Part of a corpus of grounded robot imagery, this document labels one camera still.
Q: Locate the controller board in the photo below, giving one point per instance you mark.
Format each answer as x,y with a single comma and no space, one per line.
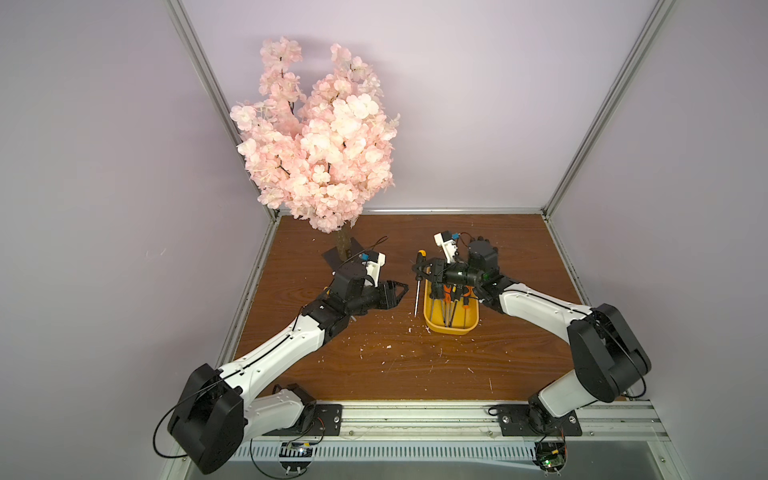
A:
550,457
295,458

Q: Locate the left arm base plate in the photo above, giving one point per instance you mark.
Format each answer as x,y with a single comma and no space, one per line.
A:
322,419

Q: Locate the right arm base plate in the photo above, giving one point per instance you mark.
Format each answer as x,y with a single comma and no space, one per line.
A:
526,420

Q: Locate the yellow black striped screwdriver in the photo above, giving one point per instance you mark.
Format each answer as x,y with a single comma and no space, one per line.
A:
456,296

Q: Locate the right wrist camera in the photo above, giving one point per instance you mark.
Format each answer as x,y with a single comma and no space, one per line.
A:
447,242

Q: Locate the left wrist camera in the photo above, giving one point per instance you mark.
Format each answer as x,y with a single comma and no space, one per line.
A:
373,262

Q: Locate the pink artificial blossom tree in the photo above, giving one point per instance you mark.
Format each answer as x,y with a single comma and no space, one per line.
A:
321,155

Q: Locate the right controller board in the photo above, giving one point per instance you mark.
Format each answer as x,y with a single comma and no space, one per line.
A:
550,457

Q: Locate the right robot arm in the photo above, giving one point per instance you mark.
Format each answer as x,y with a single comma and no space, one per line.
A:
607,357

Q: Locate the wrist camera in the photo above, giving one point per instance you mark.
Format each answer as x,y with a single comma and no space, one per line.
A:
373,262
447,242

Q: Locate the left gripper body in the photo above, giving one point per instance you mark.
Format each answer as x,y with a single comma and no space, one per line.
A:
368,300

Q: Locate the aluminium front rail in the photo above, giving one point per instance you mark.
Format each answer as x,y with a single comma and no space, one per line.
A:
464,421

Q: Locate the left controller board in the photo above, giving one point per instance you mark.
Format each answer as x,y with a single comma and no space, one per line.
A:
295,458

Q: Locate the yellow plastic storage box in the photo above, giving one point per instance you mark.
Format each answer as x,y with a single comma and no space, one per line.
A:
467,314

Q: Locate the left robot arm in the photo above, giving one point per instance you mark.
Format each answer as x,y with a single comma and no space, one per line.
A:
221,407

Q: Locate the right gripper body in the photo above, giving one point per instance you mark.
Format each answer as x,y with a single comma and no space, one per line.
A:
438,273

